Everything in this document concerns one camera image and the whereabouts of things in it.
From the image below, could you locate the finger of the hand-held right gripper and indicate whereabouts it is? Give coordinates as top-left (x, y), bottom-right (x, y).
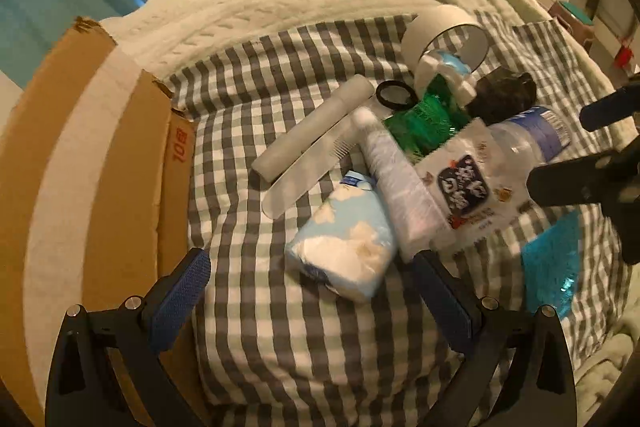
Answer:
top-left (580, 84), bottom-right (640, 132)
top-left (527, 152), bottom-right (621, 208)

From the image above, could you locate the brown cardboard box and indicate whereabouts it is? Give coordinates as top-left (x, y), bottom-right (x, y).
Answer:
top-left (0, 17), bottom-right (211, 427)

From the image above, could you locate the white snack packet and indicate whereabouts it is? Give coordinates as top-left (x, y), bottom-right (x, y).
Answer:
top-left (415, 117), bottom-right (538, 255)

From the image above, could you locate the black crumpled object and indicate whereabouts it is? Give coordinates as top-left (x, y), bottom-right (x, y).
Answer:
top-left (467, 69), bottom-right (538, 125)

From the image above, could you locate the grey white checked cloth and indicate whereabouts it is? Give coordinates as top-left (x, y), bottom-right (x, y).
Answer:
top-left (165, 12), bottom-right (636, 427)

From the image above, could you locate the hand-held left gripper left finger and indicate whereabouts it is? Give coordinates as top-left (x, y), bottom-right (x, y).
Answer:
top-left (45, 248), bottom-right (212, 427)

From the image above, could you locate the small white and blue bottle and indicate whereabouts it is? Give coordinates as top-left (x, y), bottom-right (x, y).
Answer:
top-left (415, 49), bottom-right (483, 108)

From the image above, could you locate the green plastic packet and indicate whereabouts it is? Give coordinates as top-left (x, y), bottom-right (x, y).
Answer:
top-left (382, 74), bottom-right (471, 165)

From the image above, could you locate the white tape roll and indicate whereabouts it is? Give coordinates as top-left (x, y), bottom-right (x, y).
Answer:
top-left (402, 5), bottom-right (492, 92)

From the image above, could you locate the clear plastic comb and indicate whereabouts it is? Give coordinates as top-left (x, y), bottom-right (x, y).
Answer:
top-left (261, 127), bottom-right (361, 220)

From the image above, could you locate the blue cloud print tissue pack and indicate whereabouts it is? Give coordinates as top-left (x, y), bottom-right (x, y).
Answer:
top-left (285, 172), bottom-right (399, 303)

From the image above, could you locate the teal topped box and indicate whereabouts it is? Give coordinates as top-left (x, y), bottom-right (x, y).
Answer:
top-left (560, 2), bottom-right (597, 44)

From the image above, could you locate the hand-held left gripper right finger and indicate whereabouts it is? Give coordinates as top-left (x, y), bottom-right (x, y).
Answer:
top-left (412, 251), bottom-right (581, 427)

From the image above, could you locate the clear bottle with blue label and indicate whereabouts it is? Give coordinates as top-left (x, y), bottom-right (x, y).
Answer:
top-left (487, 106), bottom-right (573, 188)

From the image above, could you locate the white squeeze tube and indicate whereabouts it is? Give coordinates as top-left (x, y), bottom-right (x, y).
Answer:
top-left (350, 108), bottom-right (453, 263)

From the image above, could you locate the black ring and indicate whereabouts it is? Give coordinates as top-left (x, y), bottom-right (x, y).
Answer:
top-left (376, 80), bottom-right (416, 112)

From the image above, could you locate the blue plastic bag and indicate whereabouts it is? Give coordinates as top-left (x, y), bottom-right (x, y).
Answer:
top-left (520, 212), bottom-right (581, 320)

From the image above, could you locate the white cylindrical case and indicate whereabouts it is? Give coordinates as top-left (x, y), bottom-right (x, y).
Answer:
top-left (251, 76), bottom-right (373, 182)

